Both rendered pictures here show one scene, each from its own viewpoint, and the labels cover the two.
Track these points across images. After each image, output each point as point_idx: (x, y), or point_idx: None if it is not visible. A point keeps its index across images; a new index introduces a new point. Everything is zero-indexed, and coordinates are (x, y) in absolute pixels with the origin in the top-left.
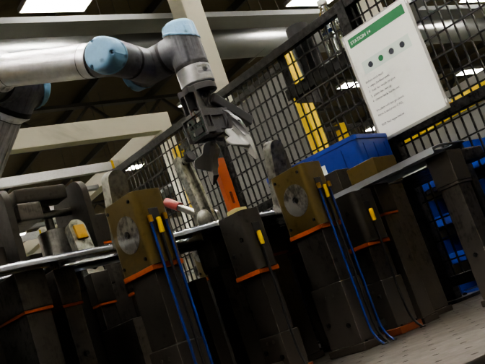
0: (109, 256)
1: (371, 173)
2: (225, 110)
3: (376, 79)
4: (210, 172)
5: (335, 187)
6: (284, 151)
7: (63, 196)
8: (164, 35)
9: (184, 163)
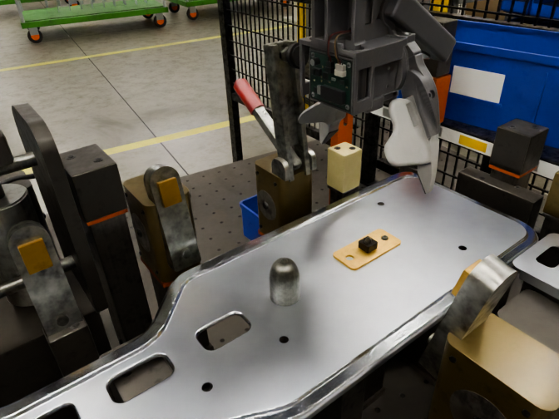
0: (64, 406)
1: None
2: (410, 47)
3: None
4: (324, 123)
5: (511, 157)
6: (456, 23)
7: (3, 164)
8: None
9: (284, 61)
